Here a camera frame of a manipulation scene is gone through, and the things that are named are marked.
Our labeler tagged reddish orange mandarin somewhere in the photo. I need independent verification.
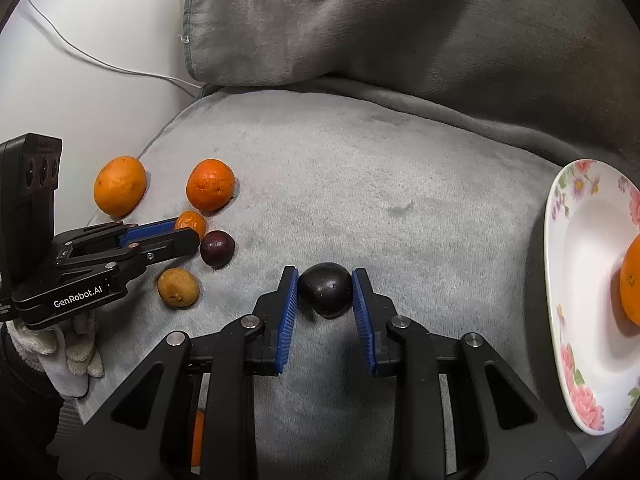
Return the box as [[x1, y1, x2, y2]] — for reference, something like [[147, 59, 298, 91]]
[[186, 158, 236, 212]]

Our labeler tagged large orange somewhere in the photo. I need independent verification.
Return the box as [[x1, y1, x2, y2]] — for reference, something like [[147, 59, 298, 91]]
[[93, 156, 148, 215]]

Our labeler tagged small dark purple plum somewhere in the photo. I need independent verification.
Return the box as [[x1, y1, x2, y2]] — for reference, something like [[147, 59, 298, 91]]
[[200, 230, 236, 268]]

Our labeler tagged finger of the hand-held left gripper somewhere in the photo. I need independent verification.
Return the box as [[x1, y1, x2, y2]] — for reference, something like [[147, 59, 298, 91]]
[[56, 227, 201, 282], [54, 217, 180, 258]]

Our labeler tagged person's left forearm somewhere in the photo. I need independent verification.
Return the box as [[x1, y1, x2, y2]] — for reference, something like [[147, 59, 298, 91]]
[[0, 327, 63, 461]]

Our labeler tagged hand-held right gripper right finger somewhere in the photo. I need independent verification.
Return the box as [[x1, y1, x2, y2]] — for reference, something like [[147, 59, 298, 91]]
[[352, 268, 586, 480]]

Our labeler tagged small orange kumquat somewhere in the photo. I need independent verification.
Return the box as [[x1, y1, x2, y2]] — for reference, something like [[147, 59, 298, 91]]
[[174, 210, 207, 242]]

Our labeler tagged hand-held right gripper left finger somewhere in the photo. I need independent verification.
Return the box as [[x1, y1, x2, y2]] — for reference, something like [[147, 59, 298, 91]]
[[47, 266, 300, 480]]

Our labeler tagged white cable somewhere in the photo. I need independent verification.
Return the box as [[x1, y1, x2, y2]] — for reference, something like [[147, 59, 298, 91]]
[[22, 0, 207, 100]]

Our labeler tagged person's left hand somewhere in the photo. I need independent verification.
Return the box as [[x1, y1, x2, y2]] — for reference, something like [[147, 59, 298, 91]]
[[6, 309, 105, 399]]

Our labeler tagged brownish yellow fruit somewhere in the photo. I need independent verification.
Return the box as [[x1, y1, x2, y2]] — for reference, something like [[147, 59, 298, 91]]
[[157, 267, 201, 309]]

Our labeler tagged white floral plate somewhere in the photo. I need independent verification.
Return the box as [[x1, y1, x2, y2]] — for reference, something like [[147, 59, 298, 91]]
[[543, 158, 640, 436]]

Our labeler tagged dark grey pillow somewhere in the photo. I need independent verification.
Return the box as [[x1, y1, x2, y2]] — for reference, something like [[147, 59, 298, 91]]
[[182, 0, 640, 196]]

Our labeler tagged light grey fleece blanket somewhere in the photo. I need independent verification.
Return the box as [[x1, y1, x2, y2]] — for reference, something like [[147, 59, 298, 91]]
[[59, 74, 603, 480]]

